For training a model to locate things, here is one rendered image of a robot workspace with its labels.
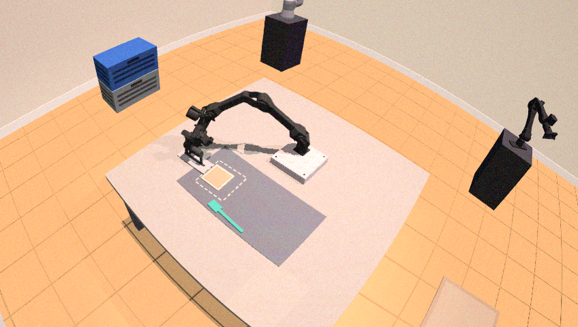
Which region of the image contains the peach square tile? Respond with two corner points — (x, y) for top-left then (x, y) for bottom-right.
(201, 165), (234, 191)

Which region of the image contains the small teal trowel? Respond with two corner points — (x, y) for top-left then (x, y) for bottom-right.
(208, 199), (244, 233)

